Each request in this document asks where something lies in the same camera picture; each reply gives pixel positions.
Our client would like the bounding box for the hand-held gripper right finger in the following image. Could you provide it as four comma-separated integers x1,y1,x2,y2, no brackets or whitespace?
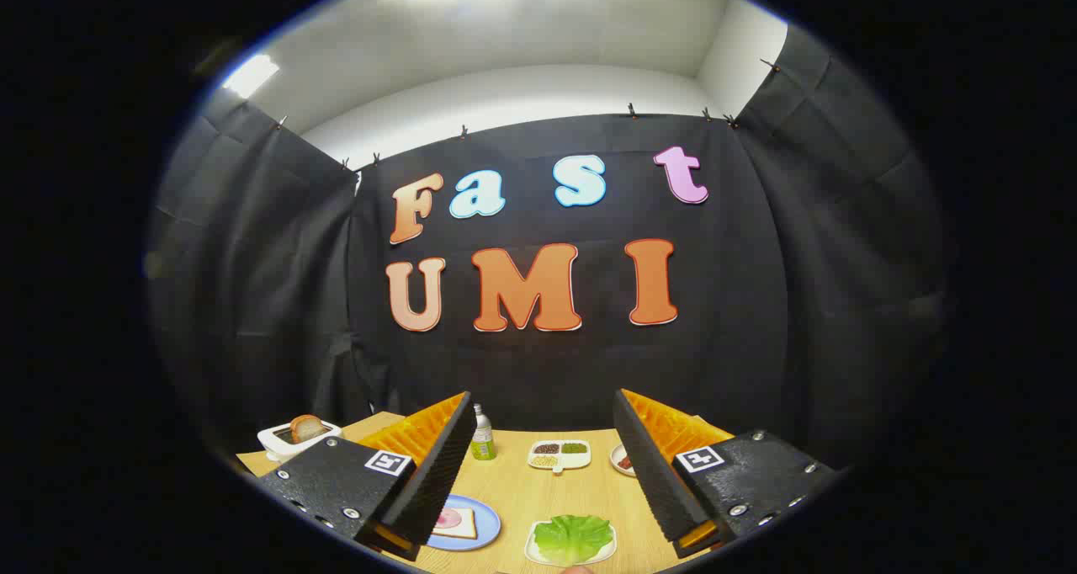
613,388,842,560

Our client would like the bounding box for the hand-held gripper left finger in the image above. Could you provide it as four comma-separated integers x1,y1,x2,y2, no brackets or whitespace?
255,391,479,563

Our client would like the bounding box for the green lettuce leaf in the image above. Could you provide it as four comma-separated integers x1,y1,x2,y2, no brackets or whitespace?
533,514,614,566

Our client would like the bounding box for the green label metal bottle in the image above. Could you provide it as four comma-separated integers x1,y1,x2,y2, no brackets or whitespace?
470,403,497,461

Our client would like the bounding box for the white bread slice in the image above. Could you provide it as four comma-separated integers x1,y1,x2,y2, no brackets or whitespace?
433,507,479,541

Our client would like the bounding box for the white divided dish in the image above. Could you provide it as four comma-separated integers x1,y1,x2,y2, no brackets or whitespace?
528,439,592,474

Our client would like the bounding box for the blue round plate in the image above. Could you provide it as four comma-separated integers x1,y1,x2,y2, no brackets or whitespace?
425,494,502,552

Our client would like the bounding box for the white curved plate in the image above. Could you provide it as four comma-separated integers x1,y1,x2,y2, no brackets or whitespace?
524,519,618,568

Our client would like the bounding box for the black backdrop cloth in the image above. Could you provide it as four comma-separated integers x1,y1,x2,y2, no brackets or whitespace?
143,23,956,474

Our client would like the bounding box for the white toaster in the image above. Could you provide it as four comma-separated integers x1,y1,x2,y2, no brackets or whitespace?
257,418,343,463

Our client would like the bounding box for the ceiling light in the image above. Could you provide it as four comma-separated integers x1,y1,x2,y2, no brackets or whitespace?
220,52,281,99

